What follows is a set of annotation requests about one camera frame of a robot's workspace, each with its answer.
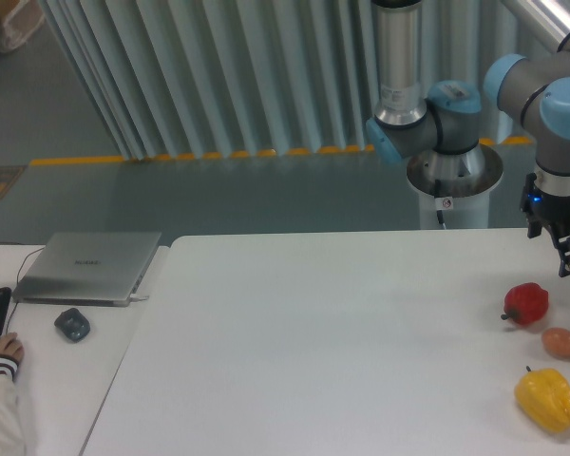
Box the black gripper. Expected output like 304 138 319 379
520 173 570 277

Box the red bell pepper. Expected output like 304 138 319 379
501 282 549 327

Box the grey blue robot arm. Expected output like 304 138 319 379
366 1 570 276

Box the white sleeved forearm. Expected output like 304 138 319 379
0 355 26 455

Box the person's hand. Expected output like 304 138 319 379
0 332 25 366

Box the brown egg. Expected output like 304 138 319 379
541 328 570 359

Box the yellow bell pepper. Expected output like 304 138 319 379
513 366 570 434

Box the white folding partition screen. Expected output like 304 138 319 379
36 0 570 162

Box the silver closed laptop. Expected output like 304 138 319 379
12 232 161 307

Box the black computer mouse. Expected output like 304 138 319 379
54 308 91 343

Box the cardboard box in plastic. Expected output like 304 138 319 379
0 0 45 54

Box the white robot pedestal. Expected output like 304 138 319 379
407 144 504 230

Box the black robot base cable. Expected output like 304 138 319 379
433 178 448 231

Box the black laptop cable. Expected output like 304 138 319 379
0 241 47 333

